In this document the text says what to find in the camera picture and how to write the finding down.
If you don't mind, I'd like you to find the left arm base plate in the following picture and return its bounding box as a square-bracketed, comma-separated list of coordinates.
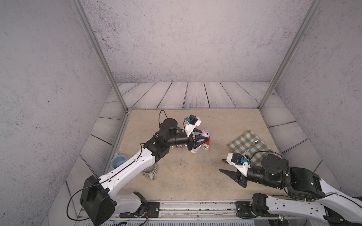
[119, 202, 160, 218]

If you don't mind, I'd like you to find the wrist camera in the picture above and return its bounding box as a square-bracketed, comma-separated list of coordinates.
[226, 153, 251, 177]
[183, 115, 201, 137]

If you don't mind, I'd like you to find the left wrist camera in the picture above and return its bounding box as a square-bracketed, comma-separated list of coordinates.
[183, 115, 201, 137]

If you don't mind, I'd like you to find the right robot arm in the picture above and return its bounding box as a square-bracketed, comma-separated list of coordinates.
[220, 153, 362, 226]

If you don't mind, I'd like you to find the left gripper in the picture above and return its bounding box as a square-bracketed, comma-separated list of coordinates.
[165, 128, 208, 152]

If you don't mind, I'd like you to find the aluminium frame post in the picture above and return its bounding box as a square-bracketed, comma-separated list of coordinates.
[258, 0, 322, 112]
[70, 0, 128, 112]

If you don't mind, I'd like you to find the green checkered cloth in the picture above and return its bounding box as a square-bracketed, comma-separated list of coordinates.
[227, 130, 271, 166]

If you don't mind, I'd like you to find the red flashlight white rim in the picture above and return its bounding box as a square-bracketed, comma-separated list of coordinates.
[202, 137, 210, 150]

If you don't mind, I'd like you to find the light blue mug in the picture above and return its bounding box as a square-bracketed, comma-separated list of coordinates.
[110, 153, 127, 169]

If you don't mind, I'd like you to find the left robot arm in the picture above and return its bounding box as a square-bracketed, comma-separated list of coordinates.
[80, 115, 210, 226]

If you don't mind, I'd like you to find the left aluminium frame post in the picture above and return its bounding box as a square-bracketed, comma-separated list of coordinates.
[70, 0, 128, 112]

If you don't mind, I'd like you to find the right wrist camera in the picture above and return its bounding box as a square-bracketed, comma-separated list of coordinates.
[226, 153, 251, 177]

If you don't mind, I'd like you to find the aluminium mounting rail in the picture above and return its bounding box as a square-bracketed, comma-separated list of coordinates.
[103, 200, 319, 226]

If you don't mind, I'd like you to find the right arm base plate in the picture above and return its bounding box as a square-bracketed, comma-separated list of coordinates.
[235, 201, 277, 219]

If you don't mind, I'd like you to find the purple flashlight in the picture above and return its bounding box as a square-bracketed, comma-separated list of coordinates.
[191, 131, 210, 153]

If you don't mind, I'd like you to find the right aluminium frame post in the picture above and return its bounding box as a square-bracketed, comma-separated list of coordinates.
[258, 0, 322, 112]

